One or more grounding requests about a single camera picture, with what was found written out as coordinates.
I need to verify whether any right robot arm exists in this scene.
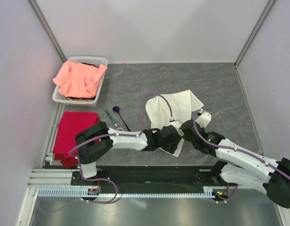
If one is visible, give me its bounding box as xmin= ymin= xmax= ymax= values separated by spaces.
xmin=180 ymin=120 xmax=290 ymax=209

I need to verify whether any slotted cable duct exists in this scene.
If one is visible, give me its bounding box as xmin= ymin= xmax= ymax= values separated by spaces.
xmin=38 ymin=187 xmax=216 ymax=199

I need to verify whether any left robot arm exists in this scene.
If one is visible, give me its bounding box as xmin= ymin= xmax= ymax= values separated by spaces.
xmin=69 ymin=120 xmax=182 ymax=185

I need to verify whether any salmon pink cloth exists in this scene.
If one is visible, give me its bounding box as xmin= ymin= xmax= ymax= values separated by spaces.
xmin=53 ymin=61 xmax=107 ymax=98

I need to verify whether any white cloth napkin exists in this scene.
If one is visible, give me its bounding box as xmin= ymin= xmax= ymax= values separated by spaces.
xmin=145 ymin=89 xmax=205 ymax=157

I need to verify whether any green handled metal spoon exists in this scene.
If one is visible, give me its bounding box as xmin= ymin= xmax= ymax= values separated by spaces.
xmin=105 ymin=109 xmax=123 ymax=131

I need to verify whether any aluminium frame post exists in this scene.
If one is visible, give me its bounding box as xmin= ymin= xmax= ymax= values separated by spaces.
xmin=234 ymin=0 xmax=277 ymax=69
xmin=27 ymin=0 xmax=66 ymax=62

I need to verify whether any red folded cloth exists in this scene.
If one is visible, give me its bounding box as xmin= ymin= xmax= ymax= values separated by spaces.
xmin=52 ymin=111 xmax=100 ymax=169

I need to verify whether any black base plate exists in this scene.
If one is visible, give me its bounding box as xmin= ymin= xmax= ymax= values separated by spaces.
xmin=71 ymin=165 xmax=239 ymax=189

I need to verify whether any right aluminium frame post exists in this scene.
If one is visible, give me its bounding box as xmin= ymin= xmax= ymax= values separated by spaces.
xmin=234 ymin=0 xmax=277 ymax=69

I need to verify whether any left aluminium frame post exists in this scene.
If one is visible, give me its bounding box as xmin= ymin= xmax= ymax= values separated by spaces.
xmin=27 ymin=0 xmax=66 ymax=62

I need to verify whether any purple handled spoon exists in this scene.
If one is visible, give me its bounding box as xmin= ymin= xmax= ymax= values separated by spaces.
xmin=113 ymin=105 xmax=131 ymax=132

